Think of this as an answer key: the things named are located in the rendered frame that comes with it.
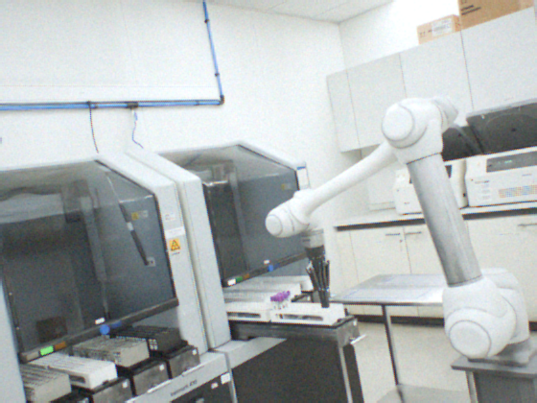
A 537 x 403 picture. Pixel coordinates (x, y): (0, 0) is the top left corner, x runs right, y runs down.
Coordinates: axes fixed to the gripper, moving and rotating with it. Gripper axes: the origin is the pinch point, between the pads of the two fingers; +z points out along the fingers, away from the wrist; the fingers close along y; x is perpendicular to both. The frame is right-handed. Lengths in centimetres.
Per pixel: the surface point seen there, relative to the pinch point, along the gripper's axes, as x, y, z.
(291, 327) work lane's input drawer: -13.2, 6.7, 9.7
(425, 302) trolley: 27.4, -24.7, 8.4
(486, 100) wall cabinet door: -23, -258, -75
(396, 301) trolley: 15.4, -24.6, 8.2
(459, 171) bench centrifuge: -42, -236, -28
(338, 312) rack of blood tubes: 4.8, -0.6, 5.4
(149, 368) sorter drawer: -38, 56, 9
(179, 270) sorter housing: -46, 28, -19
